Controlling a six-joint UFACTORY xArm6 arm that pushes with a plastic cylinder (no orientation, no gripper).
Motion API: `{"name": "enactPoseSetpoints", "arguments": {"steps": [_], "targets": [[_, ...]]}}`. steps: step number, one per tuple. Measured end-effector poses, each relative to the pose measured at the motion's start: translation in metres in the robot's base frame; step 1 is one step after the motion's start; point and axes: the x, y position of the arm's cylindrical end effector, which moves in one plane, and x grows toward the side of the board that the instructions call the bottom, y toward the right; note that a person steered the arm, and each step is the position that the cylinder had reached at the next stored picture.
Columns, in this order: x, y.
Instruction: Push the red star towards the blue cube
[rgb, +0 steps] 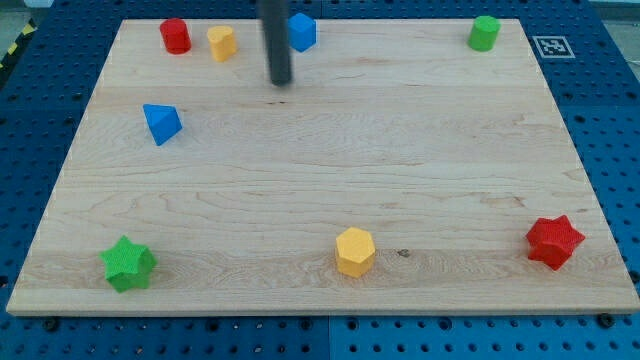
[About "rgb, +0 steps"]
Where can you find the red cylinder block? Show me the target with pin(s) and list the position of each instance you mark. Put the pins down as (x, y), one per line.
(175, 35)

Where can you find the red star block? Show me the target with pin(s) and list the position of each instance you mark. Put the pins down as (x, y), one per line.
(553, 241)

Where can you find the green cylinder block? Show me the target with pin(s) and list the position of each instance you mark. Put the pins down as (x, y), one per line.
(484, 33)

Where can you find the blue triangle block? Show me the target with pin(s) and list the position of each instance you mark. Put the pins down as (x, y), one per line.
(163, 122)

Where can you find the blue cube block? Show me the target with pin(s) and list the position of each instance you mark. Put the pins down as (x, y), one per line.
(302, 32)

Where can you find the white fiducial marker tag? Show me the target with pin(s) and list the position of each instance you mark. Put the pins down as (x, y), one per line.
(553, 47)

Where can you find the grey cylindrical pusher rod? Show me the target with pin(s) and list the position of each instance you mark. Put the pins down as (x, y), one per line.
(274, 15)

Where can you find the yellow heart block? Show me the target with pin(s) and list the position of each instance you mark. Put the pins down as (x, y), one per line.
(222, 42)

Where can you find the yellow hexagon block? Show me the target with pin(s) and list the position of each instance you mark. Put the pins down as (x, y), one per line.
(355, 252)

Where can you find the green star block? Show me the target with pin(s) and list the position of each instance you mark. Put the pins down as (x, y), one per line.
(128, 265)

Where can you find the wooden board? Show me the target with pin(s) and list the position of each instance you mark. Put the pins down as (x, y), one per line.
(446, 155)

